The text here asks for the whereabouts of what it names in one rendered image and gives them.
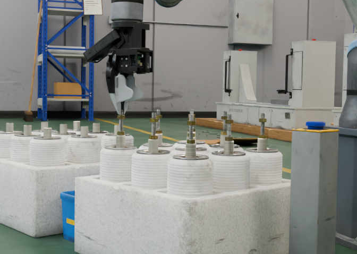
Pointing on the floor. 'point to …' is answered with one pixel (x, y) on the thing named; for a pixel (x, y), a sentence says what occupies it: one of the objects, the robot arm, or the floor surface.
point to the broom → (33, 72)
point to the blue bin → (68, 214)
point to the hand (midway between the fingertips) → (118, 108)
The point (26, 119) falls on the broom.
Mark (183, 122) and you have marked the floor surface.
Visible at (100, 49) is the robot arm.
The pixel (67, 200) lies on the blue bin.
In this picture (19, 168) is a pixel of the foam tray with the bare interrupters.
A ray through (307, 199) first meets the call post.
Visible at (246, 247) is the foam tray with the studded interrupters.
